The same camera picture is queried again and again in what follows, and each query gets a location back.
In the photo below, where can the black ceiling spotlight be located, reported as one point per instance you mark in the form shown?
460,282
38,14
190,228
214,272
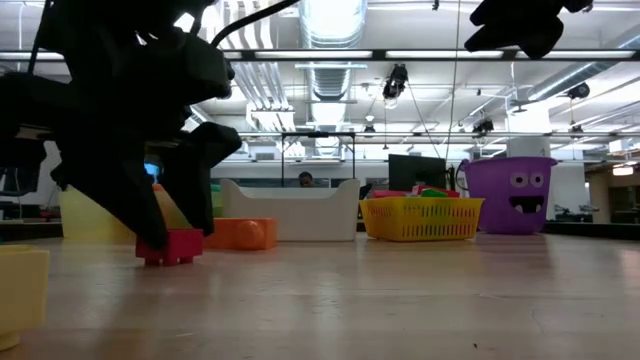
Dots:
579,90
395,82
482,125

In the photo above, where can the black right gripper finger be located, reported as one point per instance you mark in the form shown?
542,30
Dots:
535,37
515,10

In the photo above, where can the blue lit display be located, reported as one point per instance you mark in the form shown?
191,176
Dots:
151,171

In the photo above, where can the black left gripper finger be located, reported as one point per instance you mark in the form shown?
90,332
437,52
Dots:
200,165
120,185

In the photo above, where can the purple monster face bucket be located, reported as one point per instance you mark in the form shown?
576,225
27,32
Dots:
495,210

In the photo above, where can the yellow translucent plastic bin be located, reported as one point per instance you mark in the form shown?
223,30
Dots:
85,220

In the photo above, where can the black background workstation frame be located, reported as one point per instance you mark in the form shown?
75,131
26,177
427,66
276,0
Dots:
317,134

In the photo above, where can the teal foam die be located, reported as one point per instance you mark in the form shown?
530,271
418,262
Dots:
216,192

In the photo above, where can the white plastic bin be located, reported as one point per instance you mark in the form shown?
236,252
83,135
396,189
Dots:
300,215

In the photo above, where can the yellow mesh basket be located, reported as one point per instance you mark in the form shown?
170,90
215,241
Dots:
420,220

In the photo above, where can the orange long toy block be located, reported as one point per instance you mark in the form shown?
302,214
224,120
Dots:
245,235

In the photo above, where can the silver ceiling duct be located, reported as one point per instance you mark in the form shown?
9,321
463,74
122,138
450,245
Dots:
332,30

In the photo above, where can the person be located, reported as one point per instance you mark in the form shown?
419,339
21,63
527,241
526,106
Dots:
306,179

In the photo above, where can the black office chair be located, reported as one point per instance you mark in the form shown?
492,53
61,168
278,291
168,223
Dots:
365,191

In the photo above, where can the yellow cube toy block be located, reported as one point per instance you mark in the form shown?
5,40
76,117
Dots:
22,290

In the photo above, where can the small dark red cube block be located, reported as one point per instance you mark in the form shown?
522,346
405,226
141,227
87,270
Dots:
182,245

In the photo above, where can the black computer monitor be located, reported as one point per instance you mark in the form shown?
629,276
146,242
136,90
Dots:
417,170

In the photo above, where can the orange foam die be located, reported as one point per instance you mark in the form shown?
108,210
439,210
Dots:
157,188

